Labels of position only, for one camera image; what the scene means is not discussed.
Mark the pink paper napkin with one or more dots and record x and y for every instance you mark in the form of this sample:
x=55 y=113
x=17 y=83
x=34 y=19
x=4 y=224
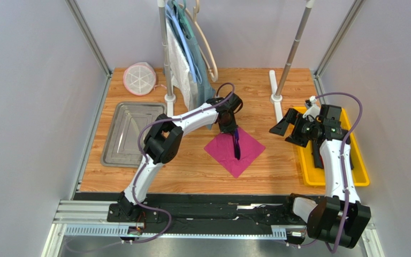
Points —
x=235 y=153

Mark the silver metal tray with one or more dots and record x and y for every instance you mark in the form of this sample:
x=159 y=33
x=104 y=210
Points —
x=121 y=145

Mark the pink white mesh basket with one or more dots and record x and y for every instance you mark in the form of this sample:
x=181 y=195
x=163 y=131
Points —
x=141 y=79

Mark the beige clothes hanger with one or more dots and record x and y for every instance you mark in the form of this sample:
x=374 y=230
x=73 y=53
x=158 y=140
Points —
x=209 y=57

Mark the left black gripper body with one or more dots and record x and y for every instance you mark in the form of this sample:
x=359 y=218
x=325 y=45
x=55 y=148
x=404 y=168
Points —
x=229 y=126

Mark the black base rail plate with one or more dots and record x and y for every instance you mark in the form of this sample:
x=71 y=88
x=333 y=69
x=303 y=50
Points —
x=207 y=214

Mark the white lace cloth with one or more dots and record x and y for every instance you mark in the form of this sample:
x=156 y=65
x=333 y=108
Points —
x=182 y=77

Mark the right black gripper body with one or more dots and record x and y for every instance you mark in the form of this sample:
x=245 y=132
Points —
x=296 y=128

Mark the rack pole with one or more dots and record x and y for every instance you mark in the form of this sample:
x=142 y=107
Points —
x=277 y=86
x=170 y=97

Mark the yellow plastic bin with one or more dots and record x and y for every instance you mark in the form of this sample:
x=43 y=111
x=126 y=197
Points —
x=313 y=176

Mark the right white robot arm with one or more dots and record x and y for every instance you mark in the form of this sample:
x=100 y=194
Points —
x=339 y=218

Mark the blue clothes hanger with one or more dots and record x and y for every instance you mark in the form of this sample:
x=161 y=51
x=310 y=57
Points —
x=172 y=12

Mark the right rack pole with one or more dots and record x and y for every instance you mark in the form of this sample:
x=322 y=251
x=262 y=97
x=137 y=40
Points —
x=277 y=86

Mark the black object in bin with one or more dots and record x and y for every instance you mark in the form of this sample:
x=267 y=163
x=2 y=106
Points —
x=317 y=157

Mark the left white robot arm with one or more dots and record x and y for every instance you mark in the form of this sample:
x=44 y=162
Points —
x=159 y=143

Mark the left rack pole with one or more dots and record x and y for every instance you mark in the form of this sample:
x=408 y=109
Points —
x=170 y=97

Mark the blue grey hanging cloth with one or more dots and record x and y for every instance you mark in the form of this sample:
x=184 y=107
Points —
x=204 y=89

